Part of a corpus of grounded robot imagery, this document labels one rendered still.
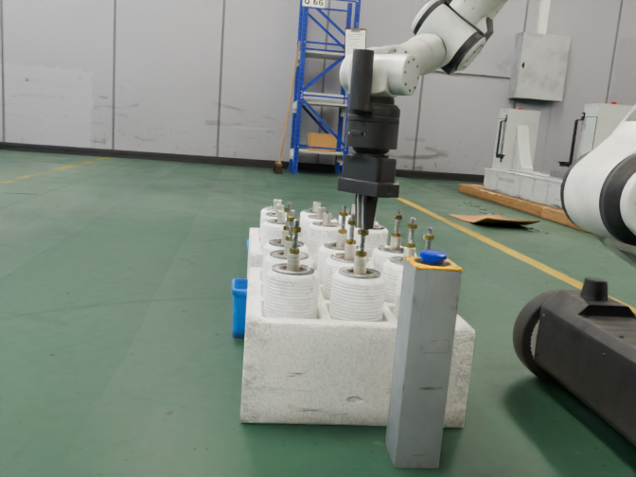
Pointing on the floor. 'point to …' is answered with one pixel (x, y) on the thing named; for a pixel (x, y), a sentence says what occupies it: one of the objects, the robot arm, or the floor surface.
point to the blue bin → (239, 307)
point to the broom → (287, 118)
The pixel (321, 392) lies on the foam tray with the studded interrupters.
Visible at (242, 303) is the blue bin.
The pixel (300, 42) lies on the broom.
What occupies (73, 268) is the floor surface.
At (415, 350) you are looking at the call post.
